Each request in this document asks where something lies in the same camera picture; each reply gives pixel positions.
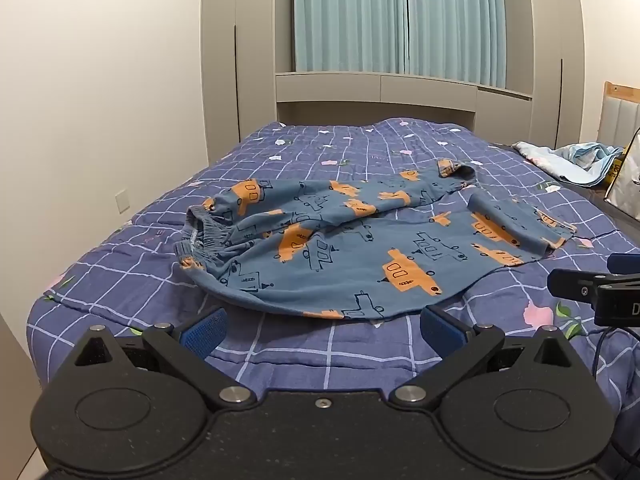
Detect light blue patterned blanket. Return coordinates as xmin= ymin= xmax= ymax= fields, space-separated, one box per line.
xmin=512 ymin=140 xmax=627 ymax=189

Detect dark grey bed sheet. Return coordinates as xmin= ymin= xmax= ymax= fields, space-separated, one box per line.
xmin=562 ymin=179 xmax=640 ymax=253

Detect tall beige wardrobe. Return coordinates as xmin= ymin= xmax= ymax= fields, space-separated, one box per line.
xmin=502 ymin=0 xmax=608 ymax=151
xmin=200 ymin=0 xmax=296 ymax=168

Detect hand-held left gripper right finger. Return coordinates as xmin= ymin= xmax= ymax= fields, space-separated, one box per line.
xmin=387 ymin=305 xmax=581 ymax=411

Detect white bag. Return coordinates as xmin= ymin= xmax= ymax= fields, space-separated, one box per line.
xmin=603 ymin=127 xmax=640 ymax=222

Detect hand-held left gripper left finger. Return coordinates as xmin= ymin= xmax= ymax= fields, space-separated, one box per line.
xmin=65 ymin=307 xmax=258 ymax=411

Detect beige window shelf unit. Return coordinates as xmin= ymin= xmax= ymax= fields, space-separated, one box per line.
xmin=275 ymin=71 xmax=533 ymax=135

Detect light teal curtain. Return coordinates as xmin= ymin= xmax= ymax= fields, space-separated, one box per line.
xmin=291 ymin=0 xmax=508 ymax=88

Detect purple checked bed quilt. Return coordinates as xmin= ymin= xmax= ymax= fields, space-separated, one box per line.
xmin=26 ymin=117 xmax=640 ymax=461

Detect padded headboard with wooden frame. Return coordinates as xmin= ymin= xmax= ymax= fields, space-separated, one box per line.
xmin=597 ymin=81 xmax=640 ymax=150

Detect blue pants with orange vehicles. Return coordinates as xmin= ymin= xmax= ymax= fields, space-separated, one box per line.
xmin=173 ymin=157 xmax=578 ymax=322

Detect dark cable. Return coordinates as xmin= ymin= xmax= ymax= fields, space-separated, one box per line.
xmin=590 ymin=325 xmax=617 ymax=380

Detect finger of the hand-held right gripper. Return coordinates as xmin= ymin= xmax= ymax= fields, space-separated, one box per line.
xmin=547 ymin=268 xmax=640 ymax=308
xmin=606 ymin=253 xmax=640 ymax=275

